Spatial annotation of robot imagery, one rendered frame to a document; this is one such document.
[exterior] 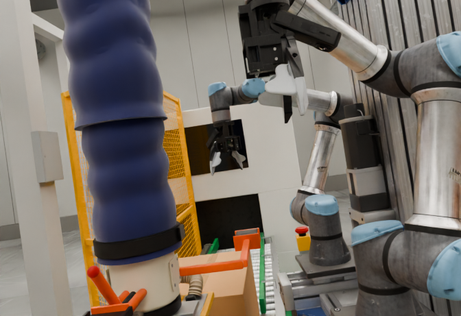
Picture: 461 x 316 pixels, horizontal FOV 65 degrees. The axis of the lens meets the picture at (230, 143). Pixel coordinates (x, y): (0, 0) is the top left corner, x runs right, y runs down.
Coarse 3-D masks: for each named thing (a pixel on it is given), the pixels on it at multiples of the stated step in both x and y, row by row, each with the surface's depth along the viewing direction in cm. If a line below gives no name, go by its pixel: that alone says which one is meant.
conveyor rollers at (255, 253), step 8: (232, 248) 354; (256, 256) 316; (256, 264) 297; (256, 272) 278; (256, 280) 261; (256, 288) 244; (272, 288) 242; (272, 296) 232; (272, 304) 216; (272, 312) 206
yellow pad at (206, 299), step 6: (204, 294) 108; (210, 294) 109; (186, 300) 101; (192, 300) 100; (204, 300) 104; (210, 300) 104; (198, 306) 100; (204, 306) 101; (210, 306) 102; (198, 312) 96; (204, 312) 97
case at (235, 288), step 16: (192, 256) 198; (208, 256) 193; (224, 256) 189; (224, 272) 164; (240, 272) 161; (208, 288) 148; (224, 288) 145; (240, 288) 142; (224, 304) 137; (240, 304) 136; (256, 304) 183
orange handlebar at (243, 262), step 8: (248, 240) 118; (248, 248) 109; (240, 256) 101; (248, 256) 104; (208, 264) 99; (216, 264) 98; (224, 264) 97; (232, 264) 97; (240, 264) 97; (184, 272) 98; (192, 272) 98; (200, 272) 98; (208, 272) 98; (120, 296) 84; (136, 296) 83; (144, 296) 86; (136, 304) 80
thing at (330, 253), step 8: (312, 240) 133; (320, 240) 130; (328, 240) 129; (336, 240) 129; (312, 248) 132; (320, 248) 129; (328, 248) 128; (336, 248) 128; (344, 248) 130; (312, 256) 131; (320, 256) 130; (328, 256) 127; (336, 256) 127; (344, 256) 128; (320, 264) 128; (328, 264) 127; (336, 264) 127
